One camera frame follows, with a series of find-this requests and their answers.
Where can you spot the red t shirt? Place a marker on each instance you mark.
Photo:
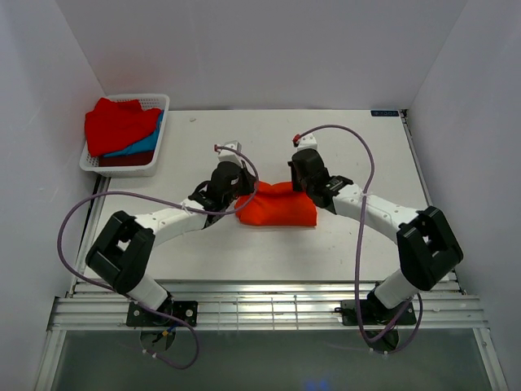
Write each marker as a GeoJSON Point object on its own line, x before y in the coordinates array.
{"type": "Point", "coordinates": [113, 126]}

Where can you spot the blue t shirt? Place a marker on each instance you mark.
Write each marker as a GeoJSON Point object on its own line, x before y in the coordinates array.
{"type": "Point", "coordinates": [146, 144]}

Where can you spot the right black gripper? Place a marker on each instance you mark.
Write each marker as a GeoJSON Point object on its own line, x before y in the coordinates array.
{"type": "Point", "coordinates": [295, 186]}

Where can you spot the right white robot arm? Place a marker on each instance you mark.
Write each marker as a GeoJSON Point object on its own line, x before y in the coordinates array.
{"type": "Point", "coordinates": [427, 247]}

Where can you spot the white plastic basket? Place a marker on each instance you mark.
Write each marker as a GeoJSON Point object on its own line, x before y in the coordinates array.
{"type": "Point", "coordinates": [90, 164]}

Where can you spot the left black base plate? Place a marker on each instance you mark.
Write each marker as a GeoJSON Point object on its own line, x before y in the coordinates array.
{"type": "Point", "coordinates": [184, 310]}

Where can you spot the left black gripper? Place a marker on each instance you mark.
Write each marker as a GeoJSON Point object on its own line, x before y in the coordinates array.
{"type": "Point", "coordinates": [249, 180]}

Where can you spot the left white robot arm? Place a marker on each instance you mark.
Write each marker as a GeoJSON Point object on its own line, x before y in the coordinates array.
{"type": "Point", "coordinates": [122, 250]}

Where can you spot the dark maroon t shirt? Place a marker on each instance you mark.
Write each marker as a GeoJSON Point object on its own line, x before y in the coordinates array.
{"type": "Point", "coordinates": [137, 159]}

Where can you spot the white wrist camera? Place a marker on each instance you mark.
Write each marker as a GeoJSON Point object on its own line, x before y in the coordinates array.
{"type": "Point", "coordinates": [306, 141]}
{"type": "Point", "coordinates": [228, 152]}

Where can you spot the orange t shirt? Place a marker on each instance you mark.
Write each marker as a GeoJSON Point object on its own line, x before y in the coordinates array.
{"type": "Point", "coordinates": [277, 205]}

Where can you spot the aluminium frame rails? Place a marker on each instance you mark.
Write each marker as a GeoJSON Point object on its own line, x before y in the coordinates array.
{"type": "Point", "coordinates": [231, 306]}

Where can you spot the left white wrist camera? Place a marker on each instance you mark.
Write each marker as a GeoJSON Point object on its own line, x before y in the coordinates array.
{"type": "Point", "coordinates": [228, 152]}

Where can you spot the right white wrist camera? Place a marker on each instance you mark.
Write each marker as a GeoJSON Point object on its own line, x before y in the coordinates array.
{"type": "Point", "coordinates": [306, 141]}

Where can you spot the blue table label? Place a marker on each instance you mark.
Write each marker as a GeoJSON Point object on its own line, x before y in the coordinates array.
{"type": "Point", "coordinates": [385, 113]}

